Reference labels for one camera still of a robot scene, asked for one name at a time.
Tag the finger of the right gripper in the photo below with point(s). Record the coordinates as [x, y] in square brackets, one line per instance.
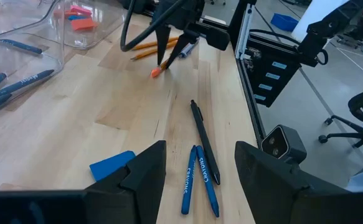
[182, 45]
[162, 40]

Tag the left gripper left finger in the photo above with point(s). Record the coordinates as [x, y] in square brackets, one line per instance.
[147, 186]

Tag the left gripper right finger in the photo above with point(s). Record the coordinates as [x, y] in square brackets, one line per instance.
[262, 186]

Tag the grey pen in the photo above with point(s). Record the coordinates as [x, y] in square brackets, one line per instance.
[187, 49]

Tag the blue eraser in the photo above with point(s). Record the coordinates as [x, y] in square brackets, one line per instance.
[77, 17]
[109, 165]

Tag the black pen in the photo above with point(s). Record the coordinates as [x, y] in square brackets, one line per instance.
[204, 140]

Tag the pink eraser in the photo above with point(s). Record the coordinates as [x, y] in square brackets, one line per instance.
[81, 10]

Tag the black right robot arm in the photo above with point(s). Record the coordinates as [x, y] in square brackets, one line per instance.
[324, 34]

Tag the clear plastic bin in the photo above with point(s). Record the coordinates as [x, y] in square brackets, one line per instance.
[106, 25]
[44, 59]

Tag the black electronics box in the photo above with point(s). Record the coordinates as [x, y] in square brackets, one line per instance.
[271, 77]

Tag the blue plastic crate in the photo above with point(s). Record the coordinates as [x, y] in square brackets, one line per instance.
[284, 22]

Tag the white board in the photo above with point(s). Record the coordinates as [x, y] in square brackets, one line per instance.
[318, 15]

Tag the black table-level camera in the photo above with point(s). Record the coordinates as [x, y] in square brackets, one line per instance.
[282, 144]

